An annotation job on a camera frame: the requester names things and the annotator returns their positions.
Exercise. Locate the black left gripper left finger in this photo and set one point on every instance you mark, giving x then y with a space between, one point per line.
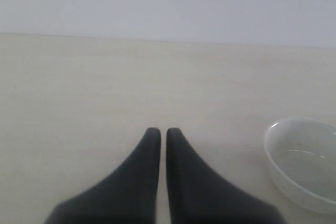
127 195

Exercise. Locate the white ceramic bowl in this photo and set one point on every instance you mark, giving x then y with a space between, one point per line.
300 157

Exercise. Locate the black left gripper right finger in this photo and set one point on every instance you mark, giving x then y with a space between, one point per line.
197 194

